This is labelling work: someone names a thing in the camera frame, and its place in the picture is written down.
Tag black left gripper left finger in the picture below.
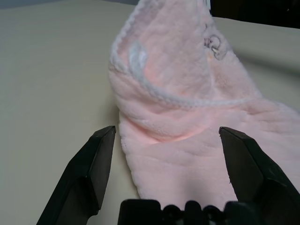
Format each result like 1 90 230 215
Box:
36 126 117 225

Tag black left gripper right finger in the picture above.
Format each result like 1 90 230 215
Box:
218 126 300 225

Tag pink towel with white trim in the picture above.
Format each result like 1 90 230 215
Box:
107 0 300 208

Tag dark cabinet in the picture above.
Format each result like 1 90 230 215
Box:
210 0 300 28

